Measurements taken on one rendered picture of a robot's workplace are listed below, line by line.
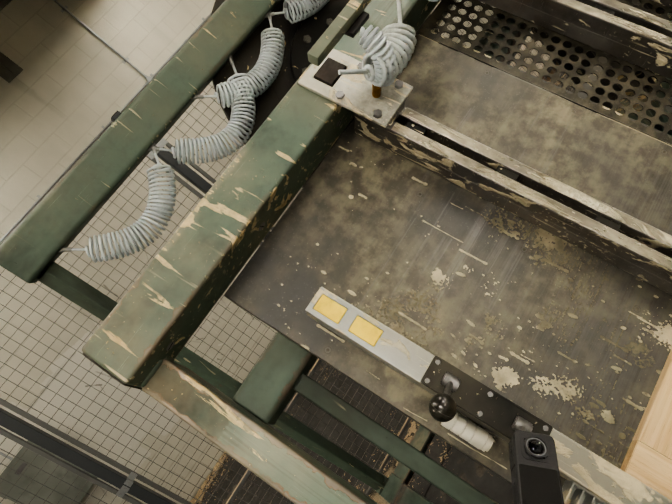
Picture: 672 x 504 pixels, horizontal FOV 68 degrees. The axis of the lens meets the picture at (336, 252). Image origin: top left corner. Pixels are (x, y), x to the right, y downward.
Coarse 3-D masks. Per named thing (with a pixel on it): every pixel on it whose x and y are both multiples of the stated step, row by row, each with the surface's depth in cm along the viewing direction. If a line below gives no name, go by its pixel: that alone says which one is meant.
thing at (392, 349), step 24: (312, 312) 84; (360, 312) 83; (384, 336) 81; (384, 360) 80; (408, 360) 80; (552, 432) 75; (576, 456) 74; (576, 480) 72; (600, 480) 72; (624, 480) 72
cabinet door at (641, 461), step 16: (656, 384) 80; (656, 400) 78; (656, 416) 77; (640, 432) 76; (656, 432) 76; (640, 448) 75; (656, 448) 75; (624, 464) 76; (640, 464) 75; (656, 464) 74; (640, 480) 74; (656, 480) 74
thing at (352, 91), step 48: (384, 48) 80; (336, 96) 90; (384, 96) 90; (384, 144) 97; (432, 144) 90; (480, 144) 90; (480, 192) 92; (528, 192) 86; (576, 192) 85; (576, 240) 87; (624, 240) 82
